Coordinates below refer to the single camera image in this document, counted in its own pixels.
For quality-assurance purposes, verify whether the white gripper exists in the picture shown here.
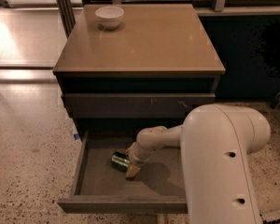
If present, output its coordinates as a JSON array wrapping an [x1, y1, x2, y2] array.
[[124, 142, 153, 179]]

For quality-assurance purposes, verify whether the green soda can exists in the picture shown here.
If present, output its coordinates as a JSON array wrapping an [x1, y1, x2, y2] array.
[[111, 151, 130, 173]]

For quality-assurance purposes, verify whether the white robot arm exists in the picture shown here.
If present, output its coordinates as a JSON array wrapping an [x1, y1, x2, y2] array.
[[126, 105, 271, 224]]

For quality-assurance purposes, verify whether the open middle drawer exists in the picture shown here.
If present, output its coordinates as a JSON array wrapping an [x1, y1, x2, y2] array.
[[57, 132, 187, 214]]

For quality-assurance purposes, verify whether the closed top drawer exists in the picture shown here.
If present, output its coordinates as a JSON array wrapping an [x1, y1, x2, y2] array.
[[62, 93, 216, 119]]

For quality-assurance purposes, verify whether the brown drawer cabinet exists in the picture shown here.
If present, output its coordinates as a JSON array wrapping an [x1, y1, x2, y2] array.
[[53, 5, 225, 138]]

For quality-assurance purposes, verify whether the blue tape piece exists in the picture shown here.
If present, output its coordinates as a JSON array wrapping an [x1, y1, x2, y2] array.
[[73, 133, 80, 140]]

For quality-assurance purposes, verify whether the white ceramic bowl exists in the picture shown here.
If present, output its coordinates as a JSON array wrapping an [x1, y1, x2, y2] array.
[[95, 6, 124, 30]]

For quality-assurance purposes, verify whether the white power strip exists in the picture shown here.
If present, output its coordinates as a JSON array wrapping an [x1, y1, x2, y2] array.
[[261, 209, 280, 224]]

